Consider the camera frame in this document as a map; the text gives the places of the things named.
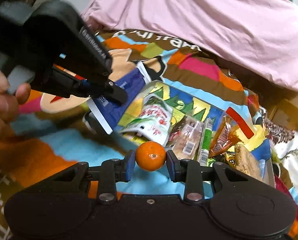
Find green sausage stick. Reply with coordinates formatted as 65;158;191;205
197;118;214;166

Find clear brown snack bar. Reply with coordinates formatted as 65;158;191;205
165;114;203;160

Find orange mandarin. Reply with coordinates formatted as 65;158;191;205
135;141;166;172

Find clear bag rice crisp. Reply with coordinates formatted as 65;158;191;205
234;142;263;181

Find blue small box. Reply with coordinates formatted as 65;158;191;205
84;61;152;135

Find white green pickle pouch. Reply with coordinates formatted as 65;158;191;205
120;93;173;146

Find orange red chicken feet pack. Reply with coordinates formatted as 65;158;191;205
209;107;257;158

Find yellow green snack packet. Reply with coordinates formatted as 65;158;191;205
123;132;149;146

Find golden snack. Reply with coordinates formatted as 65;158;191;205
222;153;236;168

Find person left hand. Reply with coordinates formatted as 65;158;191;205
0;70;31;140

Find metal tray with dinosaur picture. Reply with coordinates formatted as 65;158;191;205
113;81;275;186

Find colourful cartoon blanket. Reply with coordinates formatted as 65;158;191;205
0;29;298;239

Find floral white quilt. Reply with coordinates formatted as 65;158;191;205
259;107;298;205

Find pink hanging sheet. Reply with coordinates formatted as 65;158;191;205
82;0;298;91

